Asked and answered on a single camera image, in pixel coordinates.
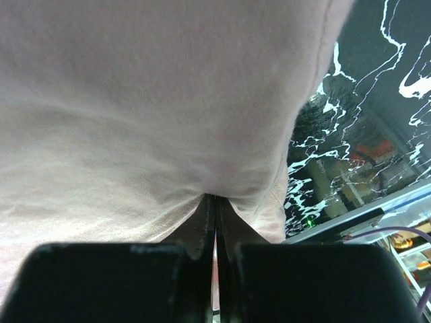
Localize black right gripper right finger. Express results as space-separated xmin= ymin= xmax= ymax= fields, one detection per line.
xmin=215 ymin=197 xmax=422 ymax=322

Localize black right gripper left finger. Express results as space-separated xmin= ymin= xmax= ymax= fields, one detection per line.
xmin=1 ymin=195 xmax=216 ymax=322

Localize pink printed t-shirt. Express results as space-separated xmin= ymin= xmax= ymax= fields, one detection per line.
xmin=1 ymin=1 xmax=353 ymax=295

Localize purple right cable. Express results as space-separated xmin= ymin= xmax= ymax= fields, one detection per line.
xmin=346 ymin=225 xmax=431 ymax=314

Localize aluminium frame rail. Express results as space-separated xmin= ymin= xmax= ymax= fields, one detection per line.
xmin=285 ymin=179 xmax=430 ymax=244

